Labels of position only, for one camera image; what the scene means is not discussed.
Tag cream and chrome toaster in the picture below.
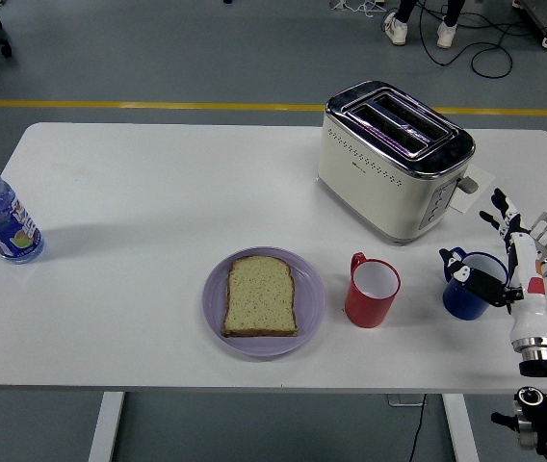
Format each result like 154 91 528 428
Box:
316 80 481 246

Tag yellow floor tape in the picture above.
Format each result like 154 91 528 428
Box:
0 99 547 118

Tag blue enamel cup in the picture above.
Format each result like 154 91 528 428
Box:
440 246 511 321

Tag grey bracket under table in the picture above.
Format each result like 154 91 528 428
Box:
387 394 428 408

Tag plastic bottle with blue cap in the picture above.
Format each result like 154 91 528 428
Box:
0 153 46 265

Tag black floor cable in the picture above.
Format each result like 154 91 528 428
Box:
417 0 547 80

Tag red enamel cup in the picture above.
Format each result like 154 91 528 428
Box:
344 251 403 330

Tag slice of toast bread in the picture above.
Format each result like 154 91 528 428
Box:
221 256 300 338

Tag white table leg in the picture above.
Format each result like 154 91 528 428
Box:
441 393 481 462
88 392 126 462

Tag white paper sheet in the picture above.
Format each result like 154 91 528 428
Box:
449 163 496 216

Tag black cable under table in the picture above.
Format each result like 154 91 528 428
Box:
406 394 428 462

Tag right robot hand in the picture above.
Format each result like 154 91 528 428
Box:
439 187 547 345

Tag purple plate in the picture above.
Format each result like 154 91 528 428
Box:
201 245 326 358

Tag white floor cables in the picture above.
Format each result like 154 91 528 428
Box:
328 0 389 18

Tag person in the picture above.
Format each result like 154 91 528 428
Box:
382 0 467 50

